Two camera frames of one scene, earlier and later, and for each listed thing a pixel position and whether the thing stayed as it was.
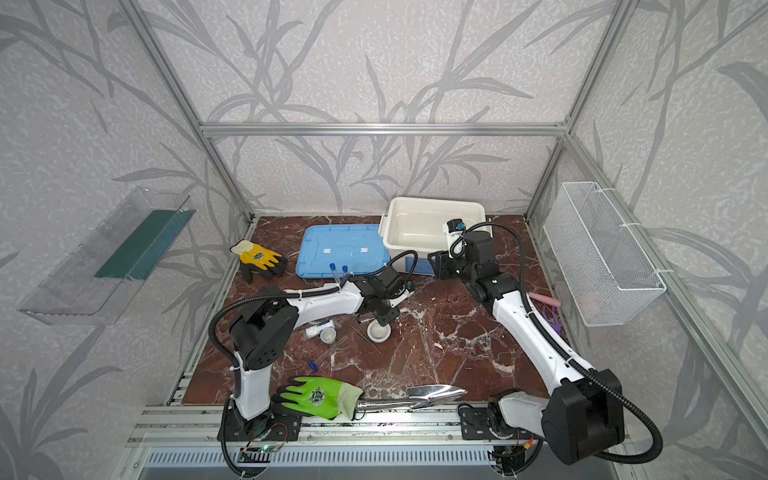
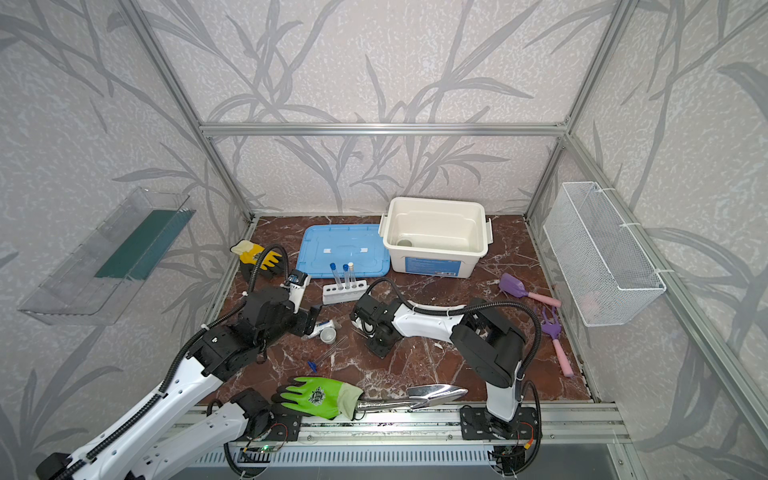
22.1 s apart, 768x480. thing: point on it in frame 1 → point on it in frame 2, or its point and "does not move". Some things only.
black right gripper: [450, 264] → [365, 324]
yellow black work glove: [257, 261] does not move
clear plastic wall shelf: [94, 276] does not move
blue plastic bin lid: [359, 247] does not move
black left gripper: [387, 301] → [305, 321]
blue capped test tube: [333, 267] does not move
